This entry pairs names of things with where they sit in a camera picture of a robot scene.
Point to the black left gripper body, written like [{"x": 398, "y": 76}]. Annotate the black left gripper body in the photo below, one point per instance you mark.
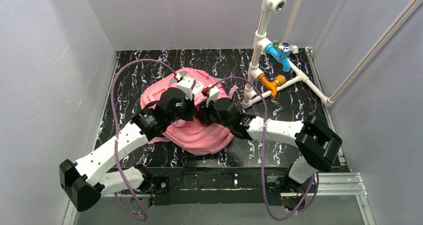
[{"x": 189, "y": 110}]

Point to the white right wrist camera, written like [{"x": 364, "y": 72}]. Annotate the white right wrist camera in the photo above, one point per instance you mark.
[{"x": 211, "y": 93}]

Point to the white PVC pipe frame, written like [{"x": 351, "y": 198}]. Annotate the white PVC pipe frame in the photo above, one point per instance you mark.
[{"x": 261, "y": 42}]

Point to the blue pipe valve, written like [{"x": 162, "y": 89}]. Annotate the blue pipe valve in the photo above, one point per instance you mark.
[{"x": 281, "y": 51}]

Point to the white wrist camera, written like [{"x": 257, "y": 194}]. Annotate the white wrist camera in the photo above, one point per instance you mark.
[
  {"x": 186, "y": 84},
  {"x": 211, "y": 93}
]

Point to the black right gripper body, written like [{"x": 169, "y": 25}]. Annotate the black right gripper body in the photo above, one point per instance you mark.
[{"x": 204, "y": 114}]

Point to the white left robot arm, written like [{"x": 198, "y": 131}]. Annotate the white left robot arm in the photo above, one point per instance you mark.
[{"x": 88, "y": 179}]

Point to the orange pipe fitting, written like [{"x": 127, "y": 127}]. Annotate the orange pipe fitting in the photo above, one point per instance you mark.
[{"x": 272, "y": 85}]

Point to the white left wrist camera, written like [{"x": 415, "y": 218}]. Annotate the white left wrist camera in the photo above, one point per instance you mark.
[{"x": 186, "y": 84}]

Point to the pink student backpack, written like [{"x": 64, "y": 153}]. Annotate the pink student backpack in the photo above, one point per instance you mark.
[{"x": 192, "y": 136}]

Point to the white wall conduit pipe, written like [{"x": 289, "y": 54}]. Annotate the white wall conduit pipe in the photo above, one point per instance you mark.
[{"x": 409, "y": 9}]

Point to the aluminium frame rail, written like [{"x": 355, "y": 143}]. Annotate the aluminium frame rail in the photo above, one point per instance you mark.
[{"x": 332, "y": 184}]

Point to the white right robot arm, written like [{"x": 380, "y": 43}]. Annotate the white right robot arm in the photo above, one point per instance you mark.
[{"x": 318, "y": 144}]

